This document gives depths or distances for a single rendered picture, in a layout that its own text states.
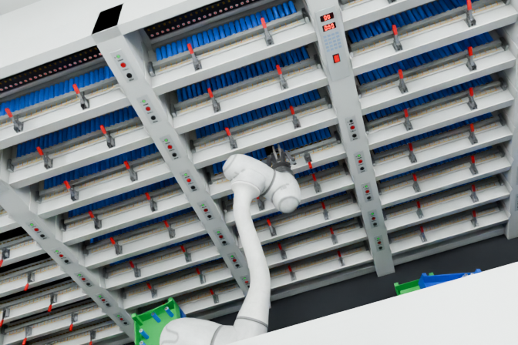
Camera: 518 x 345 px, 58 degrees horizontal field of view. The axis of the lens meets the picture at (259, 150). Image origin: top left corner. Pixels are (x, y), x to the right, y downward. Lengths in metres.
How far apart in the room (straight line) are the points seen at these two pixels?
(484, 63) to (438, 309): 1.51
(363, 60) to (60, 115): 1.12
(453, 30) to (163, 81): 1.05
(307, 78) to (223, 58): 0.32
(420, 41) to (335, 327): 1.38
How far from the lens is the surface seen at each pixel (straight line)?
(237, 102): 1.76
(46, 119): 1.87
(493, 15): 1.92
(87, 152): 1.93
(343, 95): 1.80
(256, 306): 1.47
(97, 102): 1.79
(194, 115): 1.79
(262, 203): 2.11
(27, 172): 2.05
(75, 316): 2.77
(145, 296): 2.60
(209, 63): 1.68
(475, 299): 0.59
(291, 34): 1.66
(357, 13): 1.68
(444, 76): 1.95
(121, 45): 1.64
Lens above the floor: 2.23
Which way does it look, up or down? 38 degrees down
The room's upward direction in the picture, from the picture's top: 22 degrees counter-clockwise
